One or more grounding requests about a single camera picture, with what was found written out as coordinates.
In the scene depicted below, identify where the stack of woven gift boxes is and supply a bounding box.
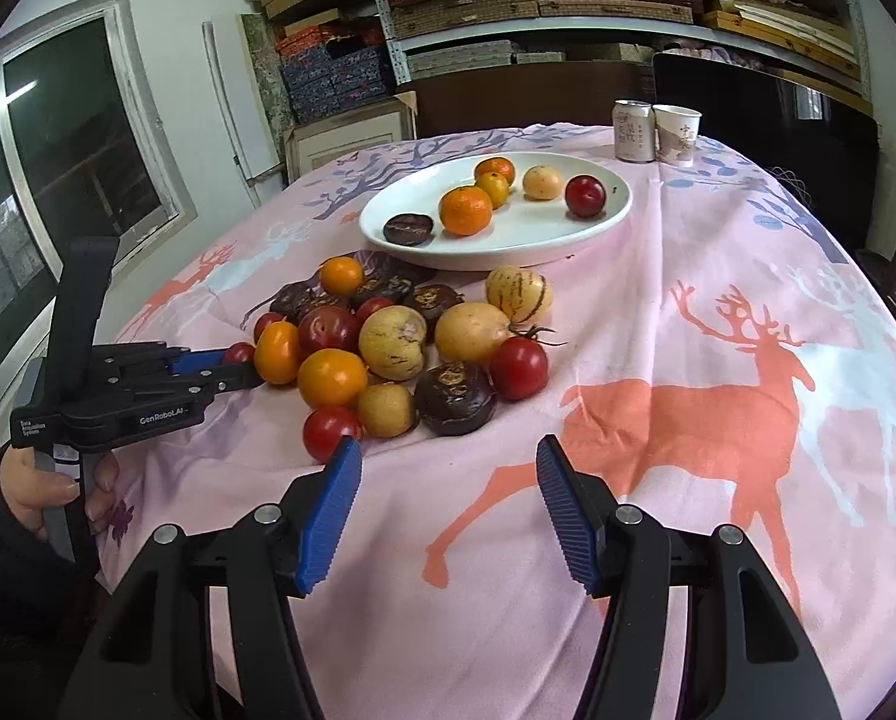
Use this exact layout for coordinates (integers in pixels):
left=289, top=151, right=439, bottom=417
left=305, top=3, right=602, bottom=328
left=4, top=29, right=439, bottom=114
left=380, top=0, right=869, bottom=83

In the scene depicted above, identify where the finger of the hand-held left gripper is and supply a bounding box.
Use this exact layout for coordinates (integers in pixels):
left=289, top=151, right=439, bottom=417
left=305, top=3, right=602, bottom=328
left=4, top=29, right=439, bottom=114
left=92, top=343, right=230, bottom=382
left=107, top=364, right=267, bottom=401

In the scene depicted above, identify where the white oval plate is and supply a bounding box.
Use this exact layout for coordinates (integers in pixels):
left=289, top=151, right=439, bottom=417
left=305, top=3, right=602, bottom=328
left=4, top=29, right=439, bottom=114
left=359, top=151, right=634, bottom=273

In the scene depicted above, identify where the black glossy panel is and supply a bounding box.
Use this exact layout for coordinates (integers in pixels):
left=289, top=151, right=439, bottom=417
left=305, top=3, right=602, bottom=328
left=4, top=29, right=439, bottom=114
left=652, top=52, right=880, bottom=256

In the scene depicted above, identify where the white framed window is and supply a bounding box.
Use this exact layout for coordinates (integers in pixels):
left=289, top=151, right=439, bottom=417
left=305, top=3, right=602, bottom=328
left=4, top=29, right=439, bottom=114
left=0, top=0, right=198, bottom=421

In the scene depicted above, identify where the large orange tangerine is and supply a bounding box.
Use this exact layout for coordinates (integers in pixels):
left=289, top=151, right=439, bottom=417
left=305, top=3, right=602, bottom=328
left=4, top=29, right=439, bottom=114
left=439, top=184, right=494, bottom=237

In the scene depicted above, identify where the white paper cup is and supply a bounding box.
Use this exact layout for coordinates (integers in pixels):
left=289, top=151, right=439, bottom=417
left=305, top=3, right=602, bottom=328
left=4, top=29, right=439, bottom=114
left=653, top=104, right=702, bottom=168

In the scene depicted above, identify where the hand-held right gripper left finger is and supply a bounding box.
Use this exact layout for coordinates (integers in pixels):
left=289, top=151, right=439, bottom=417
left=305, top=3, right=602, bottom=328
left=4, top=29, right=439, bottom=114
left=58, top=436, right=364, bottom=720

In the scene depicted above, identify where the cardboard box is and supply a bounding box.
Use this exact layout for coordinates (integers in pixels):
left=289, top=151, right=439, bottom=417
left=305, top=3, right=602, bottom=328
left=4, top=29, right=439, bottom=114
left=283, top=94, right=419, bottom=185

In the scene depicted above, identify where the striped yellow pepino melon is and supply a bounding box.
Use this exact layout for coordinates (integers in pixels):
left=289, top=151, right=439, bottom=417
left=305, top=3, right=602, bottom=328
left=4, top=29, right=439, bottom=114
left=485, top=265, right=554, bottom=325

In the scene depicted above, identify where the dark red plum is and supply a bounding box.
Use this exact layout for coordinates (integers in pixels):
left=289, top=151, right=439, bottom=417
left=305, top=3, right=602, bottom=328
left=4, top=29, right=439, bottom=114
left=298, top=306, right=363, bottom=357

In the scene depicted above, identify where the red tomato with stem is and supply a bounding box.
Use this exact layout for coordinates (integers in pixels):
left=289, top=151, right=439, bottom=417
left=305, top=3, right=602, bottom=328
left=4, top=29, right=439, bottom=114
left=489, top=325, right=565, bottom=401

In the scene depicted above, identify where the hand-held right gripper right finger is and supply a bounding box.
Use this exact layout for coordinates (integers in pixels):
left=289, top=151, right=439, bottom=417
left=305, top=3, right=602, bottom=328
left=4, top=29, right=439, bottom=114
left=534, top=433, right=843, bottom=720

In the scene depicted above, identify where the silver drink can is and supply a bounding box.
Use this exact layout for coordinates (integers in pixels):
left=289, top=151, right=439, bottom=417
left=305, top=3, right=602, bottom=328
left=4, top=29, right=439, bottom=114
left=614, top=100, right=655, bottom=164

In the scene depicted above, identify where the dark brown board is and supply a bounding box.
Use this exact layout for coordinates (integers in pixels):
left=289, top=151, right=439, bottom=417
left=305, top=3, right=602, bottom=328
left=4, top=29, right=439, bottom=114
left=403, top=60, right=655, bottom=140

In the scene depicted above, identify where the pink cloth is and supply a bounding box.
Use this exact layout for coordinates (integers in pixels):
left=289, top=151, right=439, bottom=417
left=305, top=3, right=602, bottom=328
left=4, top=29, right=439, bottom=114
left=658, top=41, right=726, bottom=62

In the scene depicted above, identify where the large dark purple fruit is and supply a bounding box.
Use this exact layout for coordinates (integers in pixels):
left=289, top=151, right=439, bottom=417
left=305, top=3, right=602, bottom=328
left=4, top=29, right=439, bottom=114
left=415, top=361, right=498, bottom=437

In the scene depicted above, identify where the small yellow brown fruit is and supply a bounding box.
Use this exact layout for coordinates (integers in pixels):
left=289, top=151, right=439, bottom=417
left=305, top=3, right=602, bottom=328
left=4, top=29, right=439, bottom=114
left=356, top=382, right=419, bottom=439

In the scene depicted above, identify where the person's left hand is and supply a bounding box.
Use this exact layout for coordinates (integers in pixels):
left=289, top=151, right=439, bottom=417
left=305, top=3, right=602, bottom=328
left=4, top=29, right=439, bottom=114
left=0, top=446, right=123, bottom=541

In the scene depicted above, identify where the small yellow round fruit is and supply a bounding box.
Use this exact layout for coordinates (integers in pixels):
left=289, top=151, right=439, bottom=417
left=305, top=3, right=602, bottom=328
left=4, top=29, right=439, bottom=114
left=522, top=165, right=563, bottom=202

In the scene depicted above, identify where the pink deer print tablecloth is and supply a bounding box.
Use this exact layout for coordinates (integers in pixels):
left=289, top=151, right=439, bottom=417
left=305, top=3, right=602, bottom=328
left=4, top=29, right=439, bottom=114
left=95, top=124, right=896, bottom=720

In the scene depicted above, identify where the stack of blue patterned boxes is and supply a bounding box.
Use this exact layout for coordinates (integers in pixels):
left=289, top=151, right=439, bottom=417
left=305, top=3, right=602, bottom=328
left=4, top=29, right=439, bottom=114
left=277, top=26, right=396, bottom=125

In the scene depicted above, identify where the white leaning board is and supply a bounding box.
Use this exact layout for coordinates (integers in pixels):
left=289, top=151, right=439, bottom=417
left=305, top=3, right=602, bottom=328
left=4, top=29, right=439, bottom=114
left=203, top=13, right=288, bottom=200

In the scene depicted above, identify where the white metal shelf rack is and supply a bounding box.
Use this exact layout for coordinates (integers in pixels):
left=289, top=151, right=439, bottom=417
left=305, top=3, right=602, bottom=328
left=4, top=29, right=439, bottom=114
left=249, top=0, right=876, bottom=102

